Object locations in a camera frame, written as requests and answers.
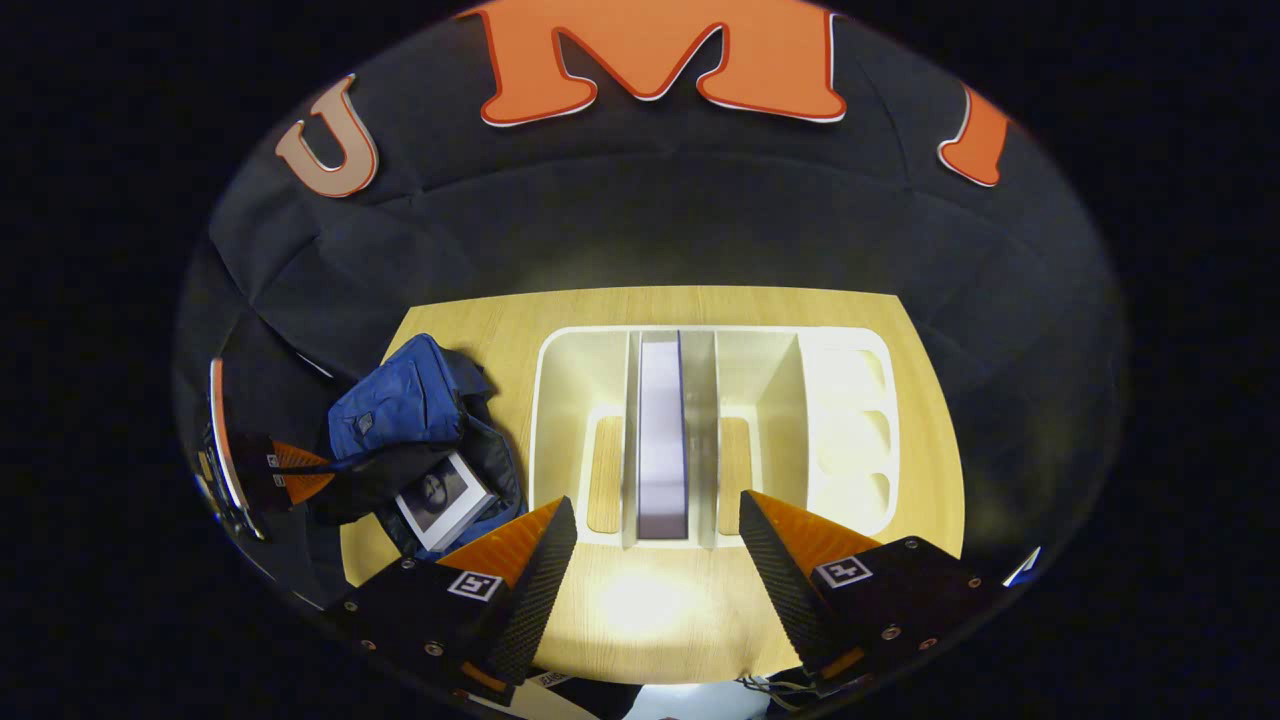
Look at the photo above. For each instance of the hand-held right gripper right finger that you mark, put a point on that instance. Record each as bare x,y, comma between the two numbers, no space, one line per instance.
775,580

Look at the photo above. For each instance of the blue schoolbag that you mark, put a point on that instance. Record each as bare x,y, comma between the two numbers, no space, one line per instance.
410,400

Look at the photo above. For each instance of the black backdrop cloth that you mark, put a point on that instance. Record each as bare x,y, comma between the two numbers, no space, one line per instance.
650,220

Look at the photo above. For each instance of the grey book with white spine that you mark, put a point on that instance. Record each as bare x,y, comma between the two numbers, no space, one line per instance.
445,500

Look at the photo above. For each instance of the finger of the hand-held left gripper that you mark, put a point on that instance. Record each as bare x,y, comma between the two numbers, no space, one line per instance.
285,487
280,456

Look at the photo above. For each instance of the dark blue book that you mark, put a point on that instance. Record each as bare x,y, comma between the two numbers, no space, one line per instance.
662,430

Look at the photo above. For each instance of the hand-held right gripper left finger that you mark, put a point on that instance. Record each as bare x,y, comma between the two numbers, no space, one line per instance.
540,590

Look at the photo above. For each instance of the white bookshelf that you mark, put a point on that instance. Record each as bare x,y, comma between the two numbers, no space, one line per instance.
850,420

